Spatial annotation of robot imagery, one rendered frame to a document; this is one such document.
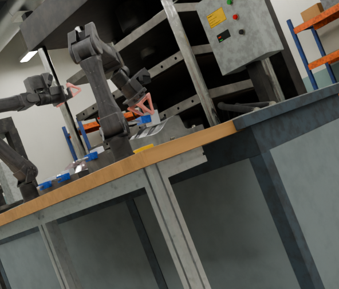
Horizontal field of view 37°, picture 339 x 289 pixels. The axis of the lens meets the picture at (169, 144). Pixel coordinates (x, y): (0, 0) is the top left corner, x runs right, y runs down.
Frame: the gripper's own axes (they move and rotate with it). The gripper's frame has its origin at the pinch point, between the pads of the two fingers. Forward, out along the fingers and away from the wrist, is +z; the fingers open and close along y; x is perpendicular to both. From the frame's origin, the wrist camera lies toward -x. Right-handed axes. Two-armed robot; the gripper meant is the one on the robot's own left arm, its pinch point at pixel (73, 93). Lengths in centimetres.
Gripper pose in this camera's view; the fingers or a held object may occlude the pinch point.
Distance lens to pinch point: 233.8
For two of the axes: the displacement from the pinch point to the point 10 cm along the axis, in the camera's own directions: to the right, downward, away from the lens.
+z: 6.5, -2.1, 7.3
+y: -6.7, 2.9, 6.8
